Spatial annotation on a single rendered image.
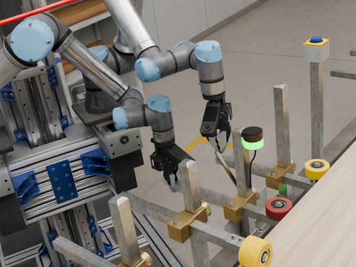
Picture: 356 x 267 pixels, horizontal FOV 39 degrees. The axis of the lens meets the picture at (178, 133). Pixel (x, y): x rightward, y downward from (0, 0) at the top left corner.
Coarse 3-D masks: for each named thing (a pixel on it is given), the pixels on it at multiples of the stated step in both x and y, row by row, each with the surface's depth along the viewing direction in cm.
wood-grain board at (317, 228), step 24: (336, 168) 162; (312, 192) 152; (336, 192) 151; (288, 216) 144; (312, 216) 142; (336, 216) 141; (288, 240) 135; (312, 240) 133; (336, 240) 132; (240, 264) 129; (288, 264) 127; (312, 264) 125; (336, 264) 124
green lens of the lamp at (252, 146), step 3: (243, 141) 149; (261, 141) 147; (243, 144) 150; (246, 144) 148; (249, 144) 147; (252, 144) 147; (255, 144) 147; (258, 144) 147; (261, 144) 148; (246, 147) 148; (249, 147) 148; (252, 147) 147; (255, 147) 147; (258, 147) 147
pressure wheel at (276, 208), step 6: (276, 198) 151; (282, 198) 151; (270, 204) 149; (276, 204) 148; (282, 204) 148; (288, 204) 147; (270, 210) 146; (276, 210) 146; (282, 210) 145; (288, 210) 146; (270, 216) 147; (276, 216) 146; (282, 216) 146
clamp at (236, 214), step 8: (256, 192) 163; (232, 200) 160; (240, 200) 159; (248, 200) 159; (224, 208) 158; (232, 208) 156; (240, 208) 156; (224, 216) 159; (232, 216) 157; (240, 216) 157
